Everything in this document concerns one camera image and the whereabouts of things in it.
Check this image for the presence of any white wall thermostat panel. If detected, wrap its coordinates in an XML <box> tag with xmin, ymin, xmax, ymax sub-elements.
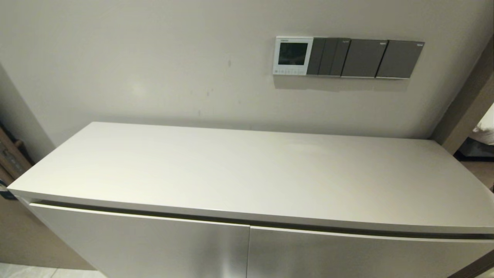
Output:
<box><xmin>272</xmin><ymin>36</ymin><xmax>314</xmax><ymax>76</ymax></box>

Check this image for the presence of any white sideboard cabinet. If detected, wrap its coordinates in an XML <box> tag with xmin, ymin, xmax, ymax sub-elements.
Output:
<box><xmin>7</xmin><ymin>122</ymin><xmax>494</xmax><ymax>278</ymax></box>

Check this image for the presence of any white cabinet door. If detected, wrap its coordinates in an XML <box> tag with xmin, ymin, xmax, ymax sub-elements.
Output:
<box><xmin>247</xmin><ymin>226</ymin><xmax>494</xmax><ymax>278</ymax></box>
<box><xmin>29</xmin><ymin>203</ymin><xmax>250</xmax><ymax>278</ymax></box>

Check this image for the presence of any dark bed base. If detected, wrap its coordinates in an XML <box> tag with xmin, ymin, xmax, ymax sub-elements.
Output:
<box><xmin>453</xmin><ymin>137</ymin><xmax>494</xmax><ymax>161</ymax></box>

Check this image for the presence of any white bedding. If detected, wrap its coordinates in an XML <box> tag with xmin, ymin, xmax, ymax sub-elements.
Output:
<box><xmin>473</xmin><ymin>103</ymin><xmax>494</xmax><ymax>146</ymax></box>

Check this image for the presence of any grey triple rocker switch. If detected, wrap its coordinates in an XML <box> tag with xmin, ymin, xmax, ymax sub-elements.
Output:
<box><xmin>307</xmin><ymin>37</ymin><xmax>351</xmax><ymax>77</ymax></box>

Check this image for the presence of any grey single wall switch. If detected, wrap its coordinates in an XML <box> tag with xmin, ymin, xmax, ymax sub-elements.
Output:
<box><xmin>376</xmin><ymin>41</ymin><xmax>425</xmax><ymax>80</ymax></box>
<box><xmin>341</xmin><ymin>39</ymin><xmax>388</xmax><ymax>79</ymax></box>

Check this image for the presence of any brown door frame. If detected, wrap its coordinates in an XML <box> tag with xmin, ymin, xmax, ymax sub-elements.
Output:
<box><xmin>430</xmin><ymin>37</ymin><xmax>494</xmax><ymax>155</ymax></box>

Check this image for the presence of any brown wooden slat frame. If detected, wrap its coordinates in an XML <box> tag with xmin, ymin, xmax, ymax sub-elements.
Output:
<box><xmin>0</xmin><ymin>127</ymin><xmax>32</xmax><ymax>186</ymax></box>

